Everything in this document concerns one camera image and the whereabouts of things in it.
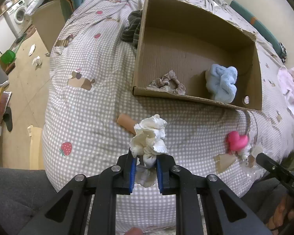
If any white scrunchie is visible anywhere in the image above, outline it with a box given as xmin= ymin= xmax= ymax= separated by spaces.
xmin=130 ymin=114 xmax=168 ymax=188

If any pink rubber duck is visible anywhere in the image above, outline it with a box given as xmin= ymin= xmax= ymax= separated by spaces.
xmin=226 ymin=131 xmax=249 ymax=152

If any beige patterned scrunchie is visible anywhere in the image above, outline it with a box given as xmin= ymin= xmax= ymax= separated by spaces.
xmin=146 ymin=70 xmax=186 ymax=96

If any light blue fluffy scrunchie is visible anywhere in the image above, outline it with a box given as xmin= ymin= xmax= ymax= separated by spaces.
xmin=205 ymin=64 xmax=237 ymax=104

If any person's right hand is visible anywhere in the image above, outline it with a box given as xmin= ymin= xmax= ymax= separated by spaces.
xmin=266 ymin=194 xmax=294 ymax=234

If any person's left hand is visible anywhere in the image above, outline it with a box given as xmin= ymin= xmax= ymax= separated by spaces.
xmin=124 ymin=227 xmax=144 ymax=235

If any checkered bed cover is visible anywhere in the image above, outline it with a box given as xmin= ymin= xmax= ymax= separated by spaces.
xmin=43 ymin=0 xmax=294 ymax=190

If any dark striped cloth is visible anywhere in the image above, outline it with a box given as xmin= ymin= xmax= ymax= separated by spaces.
xmin=120 ymin=10 xmax=143 ymax=48

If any open cardboard box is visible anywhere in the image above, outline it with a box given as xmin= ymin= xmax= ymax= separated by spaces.
xmin=132 ymin=0 xmax=262 ymax=111

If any green plastic dustpan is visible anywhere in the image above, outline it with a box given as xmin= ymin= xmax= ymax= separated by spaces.
xmin=0 ymin=49 xmax=16 ymax=64

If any teal bolster cushion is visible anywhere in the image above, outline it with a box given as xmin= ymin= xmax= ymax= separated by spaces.
xmin=230 ymin=0 xmax=287 ymax=63

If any brown cardboard bedside box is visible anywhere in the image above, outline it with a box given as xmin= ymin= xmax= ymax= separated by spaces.
xmin=31 ymin=0 xmax=65 ymax=52

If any white washing machine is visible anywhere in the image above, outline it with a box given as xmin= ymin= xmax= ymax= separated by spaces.
xmin=4 ymin=0 xmax=32 ymax=38

